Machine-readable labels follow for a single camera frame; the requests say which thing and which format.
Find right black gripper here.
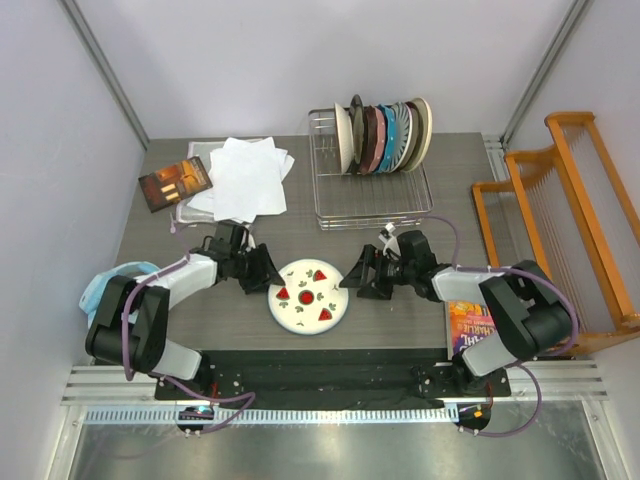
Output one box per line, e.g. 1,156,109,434
340,244,416,300

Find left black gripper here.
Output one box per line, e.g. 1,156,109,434
230,243,284,294

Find white watermelon pattern plate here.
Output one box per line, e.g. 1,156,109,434
267,259,349,336

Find brown floral pattern plate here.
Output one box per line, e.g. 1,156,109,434
334,103,355,174

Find pink polka dot plate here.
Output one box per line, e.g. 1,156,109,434
359,106,387,175

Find black rimmed beige plate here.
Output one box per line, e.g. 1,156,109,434
349,94,366,174

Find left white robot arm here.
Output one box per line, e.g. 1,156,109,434
79,221,285,399

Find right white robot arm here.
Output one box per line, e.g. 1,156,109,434
340,230,579,395

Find orange wooden rack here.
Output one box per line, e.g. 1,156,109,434
471,112,639,355

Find white cloth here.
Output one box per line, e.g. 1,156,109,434
187,137,295,224

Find orange Roald Dahl book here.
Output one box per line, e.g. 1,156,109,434
444,301,496,357

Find dark brown book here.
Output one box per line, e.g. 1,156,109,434
138,156,212,213

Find mesh zipper pouch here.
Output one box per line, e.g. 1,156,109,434
169,138,265,235

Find light blue headphones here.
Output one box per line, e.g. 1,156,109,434
79,261,160,325

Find cream plate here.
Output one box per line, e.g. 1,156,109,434
408,97,433,172

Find teal polka dot plate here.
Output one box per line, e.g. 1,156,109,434
376,102,399,173

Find grey striped plate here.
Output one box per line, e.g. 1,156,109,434
391,102,413,172

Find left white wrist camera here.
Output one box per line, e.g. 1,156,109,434
242,228,256,252

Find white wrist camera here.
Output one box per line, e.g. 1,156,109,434
242,228,256,252
379,222,401,260

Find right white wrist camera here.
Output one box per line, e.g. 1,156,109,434
379,222,401,260

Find metal wire dish rack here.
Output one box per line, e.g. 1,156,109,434
308,108,434,231

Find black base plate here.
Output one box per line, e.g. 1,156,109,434
154,347,511,411

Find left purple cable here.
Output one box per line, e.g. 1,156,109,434
119,221,256,434

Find purple cable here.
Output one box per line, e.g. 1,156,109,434
119,221,256,434
389,215,580,439

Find slotted cable duct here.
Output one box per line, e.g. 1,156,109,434
84,404,459,426

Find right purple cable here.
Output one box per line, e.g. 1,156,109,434
389,215,580,439

